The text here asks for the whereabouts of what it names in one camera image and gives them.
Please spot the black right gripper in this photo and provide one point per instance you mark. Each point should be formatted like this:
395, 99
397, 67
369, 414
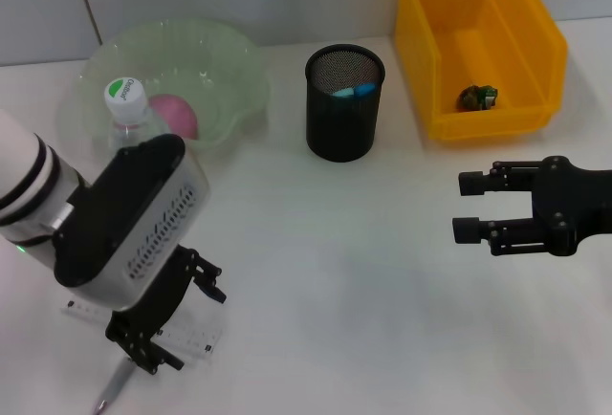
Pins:
574, 204

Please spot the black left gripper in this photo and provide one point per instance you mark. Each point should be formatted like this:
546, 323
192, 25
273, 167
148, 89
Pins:
153, 310

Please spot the green plastic wrapper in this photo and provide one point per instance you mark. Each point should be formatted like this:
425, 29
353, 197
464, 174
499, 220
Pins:
475, 98

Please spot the blue scissors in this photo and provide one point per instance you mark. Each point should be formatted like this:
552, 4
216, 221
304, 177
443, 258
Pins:
363, 90

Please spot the pink peach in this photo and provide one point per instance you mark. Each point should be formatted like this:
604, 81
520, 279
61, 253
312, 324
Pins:
179, 116

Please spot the clear water bottle green label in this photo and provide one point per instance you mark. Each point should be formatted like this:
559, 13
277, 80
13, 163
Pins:
125, 99

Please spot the transparent plastic ruler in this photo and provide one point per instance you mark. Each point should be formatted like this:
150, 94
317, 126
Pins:
196, 334

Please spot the silver pen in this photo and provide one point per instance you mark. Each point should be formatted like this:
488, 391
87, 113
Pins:
117, 381

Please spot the black mesh pen holder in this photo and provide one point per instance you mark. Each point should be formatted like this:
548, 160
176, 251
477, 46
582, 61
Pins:
344, 128

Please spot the green glass fruit bowl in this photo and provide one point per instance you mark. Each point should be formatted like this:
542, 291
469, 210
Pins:
201, 61

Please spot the yellow plastic bin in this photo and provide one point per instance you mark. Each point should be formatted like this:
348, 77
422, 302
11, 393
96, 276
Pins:
430, 28

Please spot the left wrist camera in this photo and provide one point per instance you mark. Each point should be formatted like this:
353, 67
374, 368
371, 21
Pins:
143, 224

